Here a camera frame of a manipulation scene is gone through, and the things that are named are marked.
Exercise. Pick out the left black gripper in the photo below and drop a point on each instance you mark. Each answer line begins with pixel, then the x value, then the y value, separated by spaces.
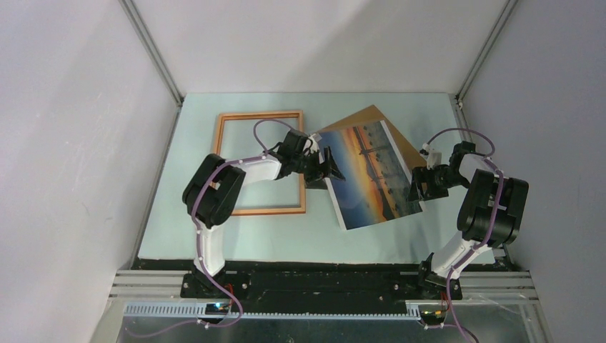
pixel 328 167

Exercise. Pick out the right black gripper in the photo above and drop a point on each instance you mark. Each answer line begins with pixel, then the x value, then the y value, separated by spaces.
pixel 422 174

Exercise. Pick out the brown backing board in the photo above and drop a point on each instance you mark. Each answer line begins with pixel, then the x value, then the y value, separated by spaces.
pixel 370 150

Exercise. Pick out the sunset photo print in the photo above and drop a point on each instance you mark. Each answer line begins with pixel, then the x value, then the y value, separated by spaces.
pixel 369 175

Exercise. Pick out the wooden picture frame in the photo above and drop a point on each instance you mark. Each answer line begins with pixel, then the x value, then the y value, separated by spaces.
pixel 240 135

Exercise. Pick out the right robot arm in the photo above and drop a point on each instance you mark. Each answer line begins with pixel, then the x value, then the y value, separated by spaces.
pixel 490 214

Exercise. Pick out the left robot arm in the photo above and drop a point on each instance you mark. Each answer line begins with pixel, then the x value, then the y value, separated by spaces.
pixel 212 193

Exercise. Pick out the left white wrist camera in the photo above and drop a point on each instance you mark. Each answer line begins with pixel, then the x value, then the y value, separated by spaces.
pixel 311 145

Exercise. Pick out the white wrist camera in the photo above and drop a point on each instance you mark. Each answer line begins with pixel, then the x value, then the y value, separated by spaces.
pixel 311 145
pixel 432 157

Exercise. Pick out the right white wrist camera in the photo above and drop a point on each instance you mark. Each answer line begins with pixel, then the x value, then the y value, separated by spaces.
pixel 432 157

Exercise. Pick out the right aluminium corner post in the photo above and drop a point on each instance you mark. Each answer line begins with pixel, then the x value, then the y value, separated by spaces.
pixel 486 48

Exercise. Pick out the aluminium corner post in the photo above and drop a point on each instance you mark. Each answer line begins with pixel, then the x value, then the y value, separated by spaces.
pixel 486 48
pixel 145 36

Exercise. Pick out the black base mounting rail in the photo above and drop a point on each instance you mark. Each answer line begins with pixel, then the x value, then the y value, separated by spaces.
pixel 297 287

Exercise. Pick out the grey cable duct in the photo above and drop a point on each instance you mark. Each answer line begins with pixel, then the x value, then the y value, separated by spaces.
pixel 214 310

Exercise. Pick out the left aluminium corner post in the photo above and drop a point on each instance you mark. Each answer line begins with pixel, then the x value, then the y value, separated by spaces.
pixel 145 36

